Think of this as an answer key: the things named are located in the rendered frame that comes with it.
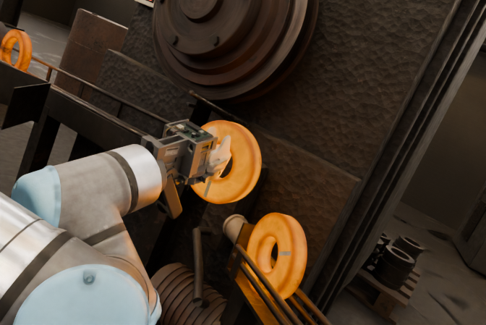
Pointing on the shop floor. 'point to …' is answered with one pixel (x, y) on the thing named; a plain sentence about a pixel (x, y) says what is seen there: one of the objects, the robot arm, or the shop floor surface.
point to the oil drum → (87, 51)
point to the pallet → (390, 275)
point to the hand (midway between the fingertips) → (225, 152)
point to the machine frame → (322, 109)
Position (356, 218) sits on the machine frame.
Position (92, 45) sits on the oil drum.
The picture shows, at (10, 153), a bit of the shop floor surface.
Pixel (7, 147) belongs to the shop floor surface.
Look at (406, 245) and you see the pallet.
